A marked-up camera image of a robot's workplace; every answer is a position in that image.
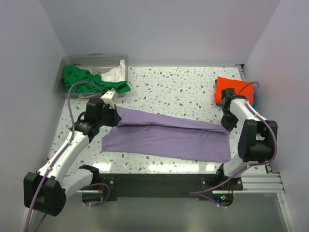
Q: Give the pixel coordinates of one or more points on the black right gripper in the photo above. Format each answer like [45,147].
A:
[229,125]

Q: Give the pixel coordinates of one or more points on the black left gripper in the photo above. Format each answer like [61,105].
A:
[116,118]

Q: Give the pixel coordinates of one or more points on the purple t shirt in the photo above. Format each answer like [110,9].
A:
[167,136]

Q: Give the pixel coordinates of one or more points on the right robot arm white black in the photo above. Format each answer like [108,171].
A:
[257,142]

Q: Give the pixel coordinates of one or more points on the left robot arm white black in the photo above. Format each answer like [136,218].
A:
[48,189]

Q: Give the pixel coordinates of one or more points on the teal folded t shirt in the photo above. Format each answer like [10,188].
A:
[254,104]

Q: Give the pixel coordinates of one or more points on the orange folded t shirt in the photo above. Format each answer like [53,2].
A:
[222,83]

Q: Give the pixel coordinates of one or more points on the white t shirt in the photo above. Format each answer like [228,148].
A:
[115,75]

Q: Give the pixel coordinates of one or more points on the clear plastic bin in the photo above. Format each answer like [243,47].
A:
[106,71]

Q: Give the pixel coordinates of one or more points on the green t shirt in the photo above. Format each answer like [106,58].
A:
[91,83]

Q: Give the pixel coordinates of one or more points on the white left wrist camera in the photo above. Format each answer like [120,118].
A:
[109,96]

